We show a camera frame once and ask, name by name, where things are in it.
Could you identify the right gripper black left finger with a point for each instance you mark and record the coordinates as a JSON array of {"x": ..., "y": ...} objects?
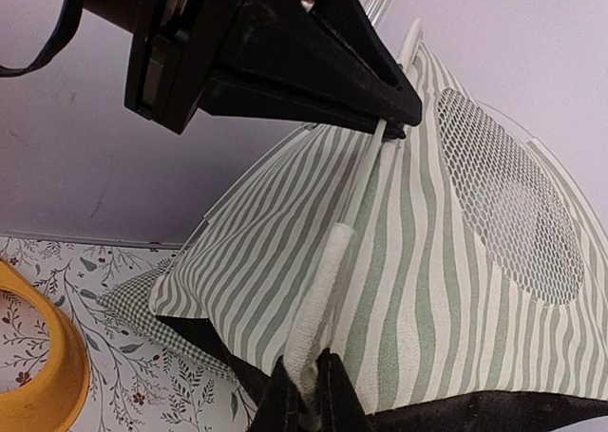
[{"x": 279, "y": 409}]

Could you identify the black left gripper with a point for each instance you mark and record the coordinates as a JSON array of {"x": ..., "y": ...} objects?
[{"x": 173, "y": 68}]

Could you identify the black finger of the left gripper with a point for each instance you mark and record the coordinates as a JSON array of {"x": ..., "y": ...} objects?
[
  {"x": 304, "y": 104},
  {"x": 323, "y": 47}
]

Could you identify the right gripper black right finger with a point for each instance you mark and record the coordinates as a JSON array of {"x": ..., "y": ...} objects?
[{"x": 339, "y": 406}]

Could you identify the green striped pet tent fabric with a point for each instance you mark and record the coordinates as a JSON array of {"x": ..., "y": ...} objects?
[{"x": 469, "y": 295}]

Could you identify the green checkered cushion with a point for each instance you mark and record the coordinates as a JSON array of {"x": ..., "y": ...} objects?
[{"x": 193, "y": 338}]

